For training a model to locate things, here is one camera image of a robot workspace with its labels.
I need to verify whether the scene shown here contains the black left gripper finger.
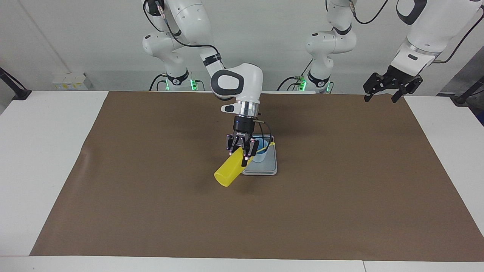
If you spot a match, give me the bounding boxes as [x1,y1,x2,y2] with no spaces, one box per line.
[392,76,423,103]
[364,73,390,102]

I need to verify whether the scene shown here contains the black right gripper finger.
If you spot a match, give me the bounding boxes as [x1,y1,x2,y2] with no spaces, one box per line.
[226,133,242,156]
[243,140,260,167]

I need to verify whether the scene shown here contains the light blue plastic cup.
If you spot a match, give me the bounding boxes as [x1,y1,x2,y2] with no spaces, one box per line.
[251,140,270,164]

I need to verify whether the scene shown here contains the yellow squeeze bottle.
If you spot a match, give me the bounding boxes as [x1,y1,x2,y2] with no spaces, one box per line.
[214,141,276,187]

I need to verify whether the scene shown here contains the silver digital kitchen scale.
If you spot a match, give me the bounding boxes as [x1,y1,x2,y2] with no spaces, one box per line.
[241,134,278,176]

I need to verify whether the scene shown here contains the black clamp stand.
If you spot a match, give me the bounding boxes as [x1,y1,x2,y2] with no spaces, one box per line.
[0,67,31,100]
[450,76,484,105]

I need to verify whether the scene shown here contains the dark grey panel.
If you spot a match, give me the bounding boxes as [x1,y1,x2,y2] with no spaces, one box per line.
[437,47,484,97]

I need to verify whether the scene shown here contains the brown table mat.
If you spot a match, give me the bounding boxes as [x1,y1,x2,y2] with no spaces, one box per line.
[29,91,484,262]

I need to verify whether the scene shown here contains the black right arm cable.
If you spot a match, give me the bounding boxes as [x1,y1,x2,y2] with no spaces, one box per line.
[143,0,273,146]

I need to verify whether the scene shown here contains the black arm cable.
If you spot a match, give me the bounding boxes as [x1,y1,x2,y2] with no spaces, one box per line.
[325,0,484,65]
[143,0,273,146]

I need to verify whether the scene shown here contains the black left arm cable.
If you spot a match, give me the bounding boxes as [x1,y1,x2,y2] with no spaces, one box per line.
[325,0,484,65]

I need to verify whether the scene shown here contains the black base cables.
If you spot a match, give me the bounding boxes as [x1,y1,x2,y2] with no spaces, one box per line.
[149,73,169,91]
[277,75,307,91]

